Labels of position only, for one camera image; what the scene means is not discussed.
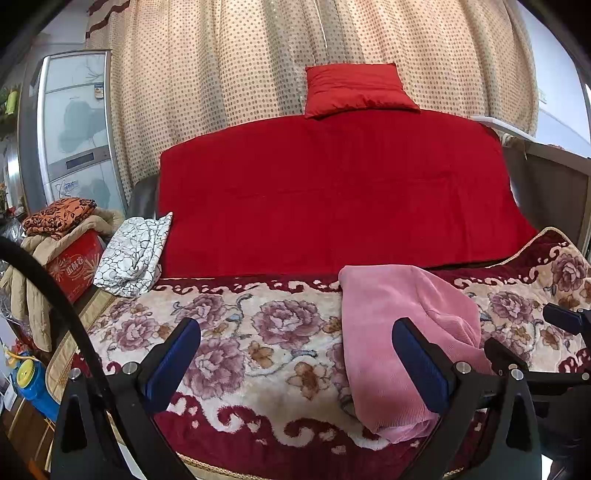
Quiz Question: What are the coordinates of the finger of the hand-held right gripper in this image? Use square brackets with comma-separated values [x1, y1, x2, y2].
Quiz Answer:
[484, 338, 529, 377]
[542, 302, 591, 337]

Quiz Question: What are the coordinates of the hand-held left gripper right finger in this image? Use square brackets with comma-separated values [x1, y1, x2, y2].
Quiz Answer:
[392, 317, 544, 480]

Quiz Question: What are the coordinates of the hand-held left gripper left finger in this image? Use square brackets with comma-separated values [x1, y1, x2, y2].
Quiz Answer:
[50, 317, 202, 480]

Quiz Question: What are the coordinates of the pink corduroy garment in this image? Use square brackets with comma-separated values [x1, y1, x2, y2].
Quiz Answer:
[338, 264, 483, 445]

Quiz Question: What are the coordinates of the floral plush blanket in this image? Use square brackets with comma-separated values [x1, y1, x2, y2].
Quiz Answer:
[46, 226, 591, 480]

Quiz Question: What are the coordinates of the black and white patterned cloth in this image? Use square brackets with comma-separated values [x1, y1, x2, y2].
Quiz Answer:
[93, 212, 174, 297]

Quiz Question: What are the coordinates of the brown framed panel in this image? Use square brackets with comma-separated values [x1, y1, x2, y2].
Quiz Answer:
[522, 141, 591, 259]

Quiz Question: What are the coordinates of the red cardboard box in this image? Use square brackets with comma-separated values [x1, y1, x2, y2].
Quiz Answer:
[46, 230, 105, 303]

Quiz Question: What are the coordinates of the blue yellow-lidded container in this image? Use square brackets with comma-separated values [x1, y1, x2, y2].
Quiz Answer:
[4, 351, 61, 423]

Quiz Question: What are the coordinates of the beige coat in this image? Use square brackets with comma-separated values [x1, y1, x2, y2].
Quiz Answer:
[0, 208, 125, 354]

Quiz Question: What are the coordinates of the orange and black folded cloth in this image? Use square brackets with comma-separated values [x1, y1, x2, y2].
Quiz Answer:
[22, 198, 98, 241]

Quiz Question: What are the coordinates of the red sofa cover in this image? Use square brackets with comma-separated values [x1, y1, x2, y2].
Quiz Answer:
[157, 108, 539, 280]

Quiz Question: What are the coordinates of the white board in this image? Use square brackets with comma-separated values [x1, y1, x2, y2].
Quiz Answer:
[471, 115, 539, 141]

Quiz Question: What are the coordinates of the silver refrigerator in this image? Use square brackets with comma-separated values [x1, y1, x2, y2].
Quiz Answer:
[18, 50, 129, 215]

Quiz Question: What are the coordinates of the red cushion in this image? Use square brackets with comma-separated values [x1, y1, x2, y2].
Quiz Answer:
[304, 64, 421, 120]

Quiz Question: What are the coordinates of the beige polka dot curtain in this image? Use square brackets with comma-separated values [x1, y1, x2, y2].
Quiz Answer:
[85, 0, 541, 204]

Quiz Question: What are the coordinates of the black cable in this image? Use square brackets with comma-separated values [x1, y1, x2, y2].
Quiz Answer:
[0, 237, 144, 480]

